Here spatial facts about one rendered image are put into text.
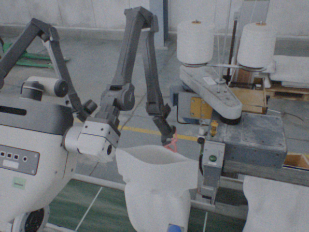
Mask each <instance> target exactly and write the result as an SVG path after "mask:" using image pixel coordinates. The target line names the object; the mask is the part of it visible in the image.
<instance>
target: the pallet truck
mask: <svg viewBox="0 0 309 232"><path fill-rule="evenodd" d="M0 43H1V45H2V49H3V52H4V54H5V53H6V51H7V50H8V49H9V48H10V46H11V45H12V44H13V42H6V43H4V41H3V40H2V39H1V36H0ZM23 57H26V58H37V59H49V60H51V57H50V56H49V55H46V54H33V53H28V52H27V51H25V52H24V53H23V55H22V56H21V57H20V59H19V60H18V61H17V63H16V64H21V65H27V66H38V67H48V68H54V67H53V64H52V62H47V61H34V60H22V59H21V58H23ZM63 57H64V60H65V61H69V59H70V58H69V57H67V56H63Z"/></svg>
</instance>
